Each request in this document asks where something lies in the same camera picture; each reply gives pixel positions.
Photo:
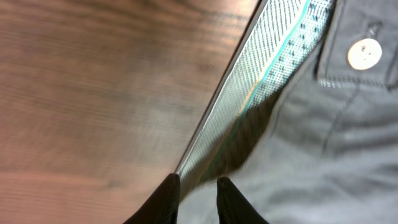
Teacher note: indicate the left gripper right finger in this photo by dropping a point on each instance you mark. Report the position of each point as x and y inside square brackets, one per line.
[232, 206]

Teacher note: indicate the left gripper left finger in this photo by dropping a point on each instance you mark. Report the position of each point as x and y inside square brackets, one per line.
[162, 206]

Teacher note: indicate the grey cotton shorts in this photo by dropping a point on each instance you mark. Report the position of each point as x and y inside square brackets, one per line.
[329, 153]

